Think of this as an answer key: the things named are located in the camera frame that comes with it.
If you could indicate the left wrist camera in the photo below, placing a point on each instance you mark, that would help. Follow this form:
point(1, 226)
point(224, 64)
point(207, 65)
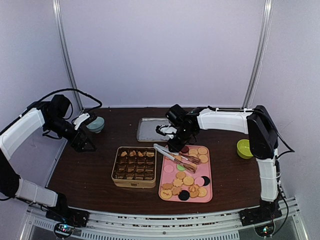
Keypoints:
point(84, 118)

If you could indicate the green round cookie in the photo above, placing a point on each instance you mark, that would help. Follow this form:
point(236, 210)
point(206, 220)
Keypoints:
point(180, 167)

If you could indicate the pink round cookie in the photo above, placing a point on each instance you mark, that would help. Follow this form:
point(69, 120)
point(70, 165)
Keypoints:
point(199, 181)
point(168, 169)

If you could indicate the black sandwich cookie right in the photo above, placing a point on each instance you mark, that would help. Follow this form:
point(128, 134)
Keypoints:
point(207, 180)

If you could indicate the black sandwich cookie bottom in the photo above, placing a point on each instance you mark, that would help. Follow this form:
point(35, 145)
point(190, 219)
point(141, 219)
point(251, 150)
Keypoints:
point(184, 195)

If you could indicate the gold cookie tin box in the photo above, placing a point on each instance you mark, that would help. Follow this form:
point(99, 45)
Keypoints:
point(135, 167)

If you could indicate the silver tin lid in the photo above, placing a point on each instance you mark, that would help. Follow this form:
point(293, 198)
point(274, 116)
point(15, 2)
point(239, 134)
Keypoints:
point(146, 130)

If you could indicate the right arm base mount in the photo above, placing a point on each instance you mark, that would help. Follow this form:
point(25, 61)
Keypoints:
point(252, 216)

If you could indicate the green plastic bowl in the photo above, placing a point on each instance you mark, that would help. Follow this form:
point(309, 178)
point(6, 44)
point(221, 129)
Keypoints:
point(243, 149)

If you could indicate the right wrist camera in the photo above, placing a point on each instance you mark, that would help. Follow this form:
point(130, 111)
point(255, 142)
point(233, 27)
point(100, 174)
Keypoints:
point(166, 131)

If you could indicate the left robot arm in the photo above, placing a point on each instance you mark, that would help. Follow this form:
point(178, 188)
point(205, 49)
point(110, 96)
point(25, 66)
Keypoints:
point(30, 139)

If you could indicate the metal tongs white handle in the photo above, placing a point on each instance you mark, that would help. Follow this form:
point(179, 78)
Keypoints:
point(188, 162)

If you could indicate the brown chocolate round cookie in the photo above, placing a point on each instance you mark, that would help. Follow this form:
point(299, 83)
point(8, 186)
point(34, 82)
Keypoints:
point(184, 150)

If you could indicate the pink round cookie upper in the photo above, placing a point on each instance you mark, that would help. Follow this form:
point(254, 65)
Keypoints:
point(168, 169)

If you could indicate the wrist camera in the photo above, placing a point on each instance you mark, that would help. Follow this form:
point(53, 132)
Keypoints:
point(84, 118)
point(166, 131)

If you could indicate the swirl butter cookie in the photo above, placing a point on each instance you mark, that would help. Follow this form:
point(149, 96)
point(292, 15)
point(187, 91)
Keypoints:
point(194, 188)

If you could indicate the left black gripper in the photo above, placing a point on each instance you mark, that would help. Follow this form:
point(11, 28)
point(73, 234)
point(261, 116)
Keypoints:
point(78, 146)

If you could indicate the light blue ceramic bowl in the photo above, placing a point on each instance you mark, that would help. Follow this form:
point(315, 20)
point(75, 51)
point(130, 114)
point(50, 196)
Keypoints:
point(97, 125)

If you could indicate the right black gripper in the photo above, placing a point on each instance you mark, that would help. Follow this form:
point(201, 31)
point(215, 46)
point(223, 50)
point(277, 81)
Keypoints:
point(176, 146)

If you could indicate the pink round cookie lower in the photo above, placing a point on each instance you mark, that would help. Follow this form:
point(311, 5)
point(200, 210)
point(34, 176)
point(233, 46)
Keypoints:
point(199, 181)

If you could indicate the pink plastic tray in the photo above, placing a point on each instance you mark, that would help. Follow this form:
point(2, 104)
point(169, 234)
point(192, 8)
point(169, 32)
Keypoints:
point(182, 180)

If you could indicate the right aluminium frame post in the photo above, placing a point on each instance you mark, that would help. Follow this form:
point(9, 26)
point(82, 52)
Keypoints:
point(260, 51)

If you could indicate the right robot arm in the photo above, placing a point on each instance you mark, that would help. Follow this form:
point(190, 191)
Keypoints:
point(235, 182)

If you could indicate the black sandwich cookie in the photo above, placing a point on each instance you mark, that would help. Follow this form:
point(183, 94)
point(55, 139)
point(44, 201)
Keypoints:
point(207, 180)
point(184, 195)

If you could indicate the clock face round cookie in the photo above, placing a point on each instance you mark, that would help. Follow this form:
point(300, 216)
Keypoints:
point(166, 194)

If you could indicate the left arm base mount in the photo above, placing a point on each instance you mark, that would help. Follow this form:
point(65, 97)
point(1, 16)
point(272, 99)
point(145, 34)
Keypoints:
point(73, 217)

